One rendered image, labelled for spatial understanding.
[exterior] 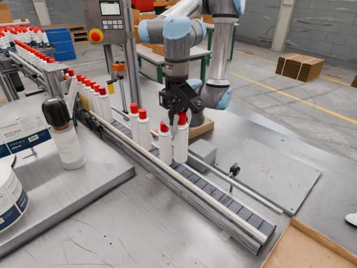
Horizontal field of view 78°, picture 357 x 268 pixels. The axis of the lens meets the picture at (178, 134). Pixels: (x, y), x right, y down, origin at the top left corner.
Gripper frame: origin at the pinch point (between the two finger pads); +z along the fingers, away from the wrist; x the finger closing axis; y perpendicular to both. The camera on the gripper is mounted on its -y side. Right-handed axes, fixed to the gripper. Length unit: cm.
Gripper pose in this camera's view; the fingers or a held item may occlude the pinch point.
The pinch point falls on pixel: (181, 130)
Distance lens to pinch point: 77.7
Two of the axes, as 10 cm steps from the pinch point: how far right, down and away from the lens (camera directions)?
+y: -7.1, -4.0, 5.8
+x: -7.1, 4.1, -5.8
